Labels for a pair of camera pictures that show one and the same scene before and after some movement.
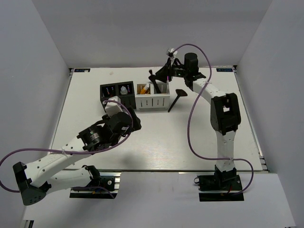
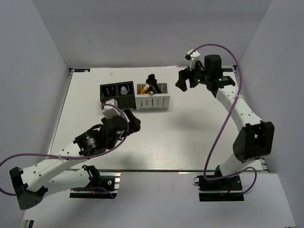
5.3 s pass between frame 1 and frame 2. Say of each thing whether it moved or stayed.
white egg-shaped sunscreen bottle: stayed
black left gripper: stayed
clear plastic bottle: stayed
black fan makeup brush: moved
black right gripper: moved
